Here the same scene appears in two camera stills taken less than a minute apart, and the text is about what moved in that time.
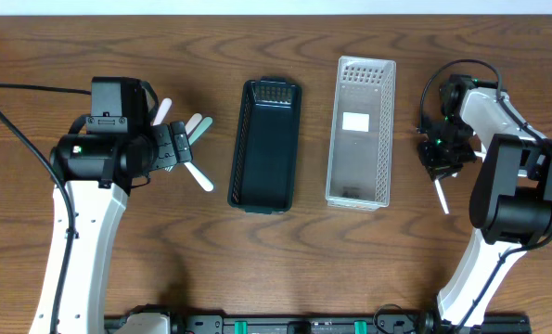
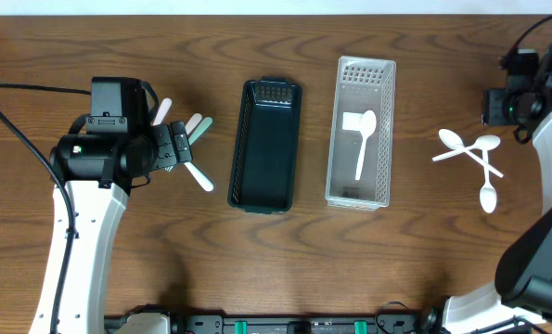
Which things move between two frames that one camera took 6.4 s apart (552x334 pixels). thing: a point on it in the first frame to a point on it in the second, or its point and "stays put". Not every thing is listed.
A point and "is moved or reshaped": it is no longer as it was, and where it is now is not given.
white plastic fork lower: x=199 y=176 stays put
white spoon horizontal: x=481 y=153 is moved or reshaped
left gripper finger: x=177 y=127 stays put
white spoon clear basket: x=442 y=197 to x=367 y=124
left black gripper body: x=172 y=145 stays put
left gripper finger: x=183 y=147 stays put
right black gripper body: x=451 y=148 to x=507 y=109
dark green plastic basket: x=264 y=161 stays put
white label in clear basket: x=355 y=122 stays put
